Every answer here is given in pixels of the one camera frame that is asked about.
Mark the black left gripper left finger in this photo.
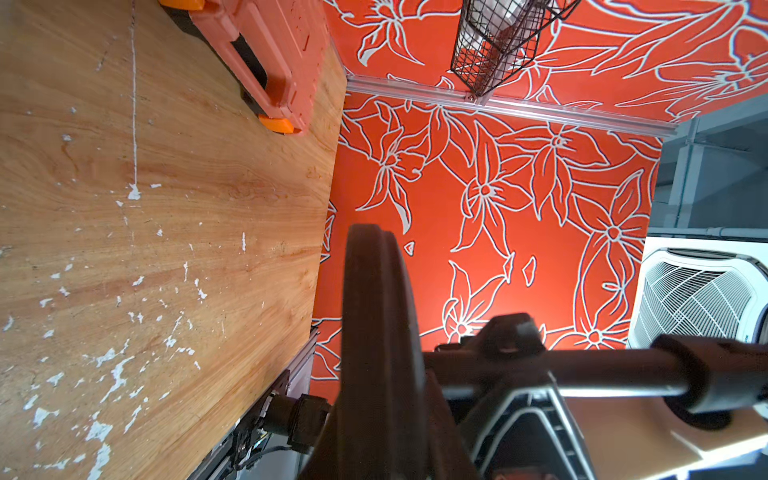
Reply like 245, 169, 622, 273
297, 407, 341, 480

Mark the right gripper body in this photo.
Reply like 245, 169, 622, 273
435, 314, 767, 479

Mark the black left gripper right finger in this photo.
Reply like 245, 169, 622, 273
425, 370, 480, 480

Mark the white ceiling air conditioner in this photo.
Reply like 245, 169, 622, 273
627, 236, 767, 349

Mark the orange plastic tool case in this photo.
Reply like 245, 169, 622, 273
160, 0, 329, 135

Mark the black wire wall basket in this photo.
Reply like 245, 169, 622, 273
450, 0, 579, 103

